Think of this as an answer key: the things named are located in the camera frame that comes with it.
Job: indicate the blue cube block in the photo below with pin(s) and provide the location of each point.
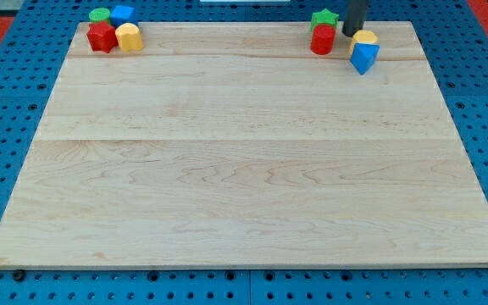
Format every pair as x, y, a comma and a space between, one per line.
122, 14

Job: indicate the red star block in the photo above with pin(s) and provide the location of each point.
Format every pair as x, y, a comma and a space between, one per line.
101, 36

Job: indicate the light wooden board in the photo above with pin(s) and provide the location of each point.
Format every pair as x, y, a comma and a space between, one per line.
233, 146

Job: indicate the yellow hexagon block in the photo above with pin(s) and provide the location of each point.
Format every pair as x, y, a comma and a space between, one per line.
363, 37

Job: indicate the blue triangle block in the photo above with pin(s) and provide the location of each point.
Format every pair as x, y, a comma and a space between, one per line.
363, 56

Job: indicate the red cylinder block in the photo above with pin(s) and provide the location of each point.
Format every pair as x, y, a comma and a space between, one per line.
323, 38

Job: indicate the green cylinder block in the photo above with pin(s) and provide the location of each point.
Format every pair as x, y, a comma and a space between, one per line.
98, 15

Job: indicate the yellow heart block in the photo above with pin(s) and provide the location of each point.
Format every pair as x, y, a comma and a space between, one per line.
129, 37

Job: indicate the green star block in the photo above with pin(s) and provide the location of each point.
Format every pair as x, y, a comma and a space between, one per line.
324, 17

